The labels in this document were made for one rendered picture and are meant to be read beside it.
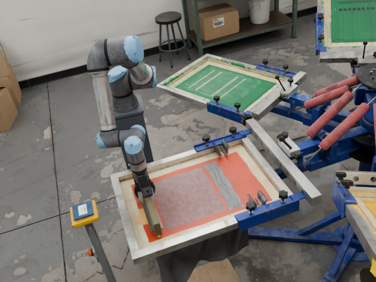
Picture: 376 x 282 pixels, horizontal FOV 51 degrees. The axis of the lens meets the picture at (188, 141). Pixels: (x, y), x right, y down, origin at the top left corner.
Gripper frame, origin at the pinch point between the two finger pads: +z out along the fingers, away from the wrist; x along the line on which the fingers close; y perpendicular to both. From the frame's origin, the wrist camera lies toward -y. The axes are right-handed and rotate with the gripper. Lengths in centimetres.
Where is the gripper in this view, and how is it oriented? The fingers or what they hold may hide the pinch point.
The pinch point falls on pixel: (147, 201)
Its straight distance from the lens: 194.3
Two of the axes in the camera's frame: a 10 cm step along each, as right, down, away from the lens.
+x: -9.4, 2.8, -1.9
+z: 1.2, 8.0, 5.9
